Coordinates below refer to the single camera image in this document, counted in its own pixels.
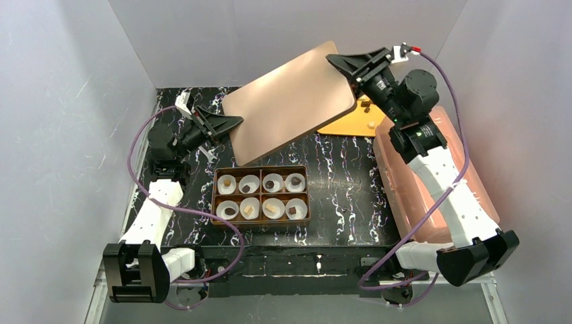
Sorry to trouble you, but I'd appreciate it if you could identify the rose gold box lid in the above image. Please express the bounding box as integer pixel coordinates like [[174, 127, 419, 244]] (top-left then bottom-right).
[[222, 40, 356, 166]]

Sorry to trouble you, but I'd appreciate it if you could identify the brown chocolate box tray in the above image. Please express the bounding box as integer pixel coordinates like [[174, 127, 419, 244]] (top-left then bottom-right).
[[212, 165, 310, 229]]

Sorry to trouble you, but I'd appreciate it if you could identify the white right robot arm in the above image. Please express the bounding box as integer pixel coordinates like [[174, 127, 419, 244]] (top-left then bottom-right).
[[326, 44, 519, 287]]

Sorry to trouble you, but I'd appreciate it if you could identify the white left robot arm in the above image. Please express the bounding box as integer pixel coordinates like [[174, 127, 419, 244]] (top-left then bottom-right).
[[103, 107, 245, 303]]

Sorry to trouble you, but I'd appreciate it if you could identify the silver wrench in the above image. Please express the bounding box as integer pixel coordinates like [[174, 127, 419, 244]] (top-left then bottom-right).
[[198, 146, 218, 164]]

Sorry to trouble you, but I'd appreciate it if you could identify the yellow tray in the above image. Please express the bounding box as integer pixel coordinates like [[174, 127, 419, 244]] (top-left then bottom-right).
[[318, 95, 386, 137]]

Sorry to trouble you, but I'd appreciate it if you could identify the white paper cup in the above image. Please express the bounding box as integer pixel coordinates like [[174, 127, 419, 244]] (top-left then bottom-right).
[[284, 173, 306, 192], [239, 197, 260, 221], [217, 174, 237, 195], [262, 173, 283, 193], [262, 198, 285, 220], [238, 175, 260, 194], [285, 198, 308, 220], [216, 200, 239, 221]]

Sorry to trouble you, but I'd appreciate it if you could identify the pink plastic storage box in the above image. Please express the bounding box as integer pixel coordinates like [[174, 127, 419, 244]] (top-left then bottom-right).
[[373, 106, 500, 244]]

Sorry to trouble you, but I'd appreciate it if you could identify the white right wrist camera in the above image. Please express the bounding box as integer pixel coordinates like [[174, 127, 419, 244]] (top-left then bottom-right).
[[391, 43, 411, 64]]

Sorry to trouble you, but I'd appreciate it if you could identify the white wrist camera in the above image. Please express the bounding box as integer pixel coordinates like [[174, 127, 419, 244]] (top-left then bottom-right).
[[175, 91, 192, 118], [391, 43, 411, 64]]

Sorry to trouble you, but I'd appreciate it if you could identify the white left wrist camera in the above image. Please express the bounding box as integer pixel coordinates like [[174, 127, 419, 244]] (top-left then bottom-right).
[[175, 91, 192, 118]]

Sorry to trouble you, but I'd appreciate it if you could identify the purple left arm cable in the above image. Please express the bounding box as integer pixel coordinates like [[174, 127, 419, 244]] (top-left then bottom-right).
[[127, 105, 246, 311]]

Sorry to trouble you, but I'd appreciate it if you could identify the aluminium frame rail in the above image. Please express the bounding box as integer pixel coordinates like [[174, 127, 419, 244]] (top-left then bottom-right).
[[84, 263, 508, 323]]

